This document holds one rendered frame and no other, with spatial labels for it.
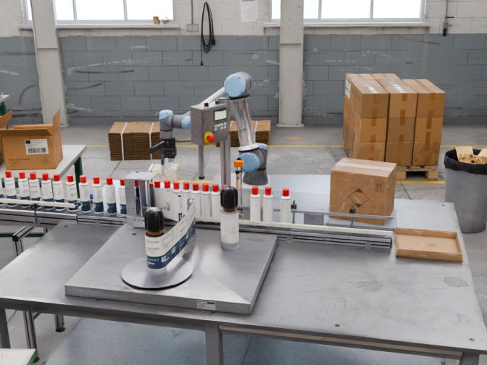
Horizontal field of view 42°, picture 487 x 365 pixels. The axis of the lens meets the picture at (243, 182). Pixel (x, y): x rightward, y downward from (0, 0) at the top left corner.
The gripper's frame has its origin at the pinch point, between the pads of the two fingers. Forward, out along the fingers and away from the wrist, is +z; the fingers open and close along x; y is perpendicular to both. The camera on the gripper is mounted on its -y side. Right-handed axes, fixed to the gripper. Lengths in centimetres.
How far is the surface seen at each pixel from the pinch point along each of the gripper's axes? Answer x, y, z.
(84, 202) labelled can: -36, -37, 7
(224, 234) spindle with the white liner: -80, 40, 4
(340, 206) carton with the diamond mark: -35, 99, 6
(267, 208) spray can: -53, 60, 1
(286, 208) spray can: -55, 70, 0
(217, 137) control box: -40, 34, -32
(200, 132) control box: -45, 26, -36
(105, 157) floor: 348, -122, 103
